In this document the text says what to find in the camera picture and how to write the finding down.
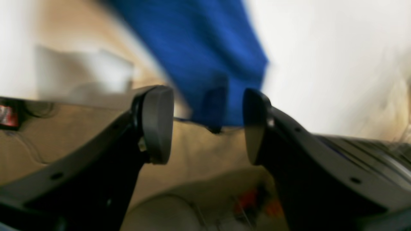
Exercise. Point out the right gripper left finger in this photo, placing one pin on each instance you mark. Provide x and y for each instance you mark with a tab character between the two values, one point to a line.
91	188

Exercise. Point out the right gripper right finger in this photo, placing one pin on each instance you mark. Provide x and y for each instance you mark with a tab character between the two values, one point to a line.
328	182

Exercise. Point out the dark blue t-shirt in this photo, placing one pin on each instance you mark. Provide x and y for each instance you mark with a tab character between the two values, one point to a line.
208	49

